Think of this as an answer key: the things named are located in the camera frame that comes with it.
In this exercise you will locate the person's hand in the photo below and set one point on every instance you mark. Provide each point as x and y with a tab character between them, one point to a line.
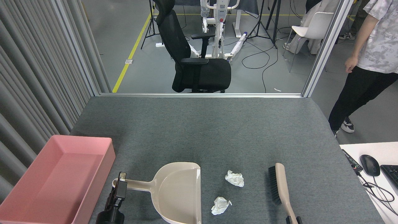
352	63

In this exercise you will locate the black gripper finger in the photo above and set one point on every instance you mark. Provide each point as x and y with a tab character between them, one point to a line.
298	221
122	190
289	221
111	203

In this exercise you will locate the beige plastic dustpan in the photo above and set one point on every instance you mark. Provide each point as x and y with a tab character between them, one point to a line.
177	193

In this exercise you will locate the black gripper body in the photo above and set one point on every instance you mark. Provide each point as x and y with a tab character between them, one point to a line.
109	218

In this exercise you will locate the white power strip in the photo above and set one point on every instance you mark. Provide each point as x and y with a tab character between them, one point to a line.
159	45

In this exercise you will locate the white plastic chair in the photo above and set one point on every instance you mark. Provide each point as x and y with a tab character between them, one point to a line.
321	25

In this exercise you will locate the person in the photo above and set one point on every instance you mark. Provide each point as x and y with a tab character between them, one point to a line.
326	6
359	15
382	40

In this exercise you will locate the white desk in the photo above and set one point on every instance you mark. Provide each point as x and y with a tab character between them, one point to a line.
382	149

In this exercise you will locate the black keyboard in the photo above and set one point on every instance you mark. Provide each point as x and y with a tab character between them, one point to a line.
391	175

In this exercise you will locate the metal floor plate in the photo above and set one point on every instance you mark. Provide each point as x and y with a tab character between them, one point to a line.
129	61

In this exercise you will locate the beige brush with black bristles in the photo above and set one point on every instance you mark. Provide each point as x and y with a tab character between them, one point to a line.
282	180

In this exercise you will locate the white tissue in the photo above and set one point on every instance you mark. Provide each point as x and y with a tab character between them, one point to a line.
234	179
220	206

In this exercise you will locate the person's forearm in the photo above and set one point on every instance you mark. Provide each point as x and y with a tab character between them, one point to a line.
362	37

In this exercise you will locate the grey pleated curtain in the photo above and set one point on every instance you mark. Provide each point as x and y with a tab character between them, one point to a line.
31	77

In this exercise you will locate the black computer mouse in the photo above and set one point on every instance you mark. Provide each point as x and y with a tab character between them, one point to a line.
370	165

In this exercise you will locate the black office chair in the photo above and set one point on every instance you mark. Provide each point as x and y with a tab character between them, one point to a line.
202	74

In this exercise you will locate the pink plastic bin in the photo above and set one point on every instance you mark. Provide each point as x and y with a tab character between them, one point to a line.
46	180

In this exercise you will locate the black tripod stand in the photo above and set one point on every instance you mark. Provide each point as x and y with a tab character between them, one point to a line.
152	21
275	25

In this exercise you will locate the silver table rail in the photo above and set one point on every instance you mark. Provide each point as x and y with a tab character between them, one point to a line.
202	95

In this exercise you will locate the white stand on wheels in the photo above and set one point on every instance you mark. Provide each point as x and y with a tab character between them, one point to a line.
221	18

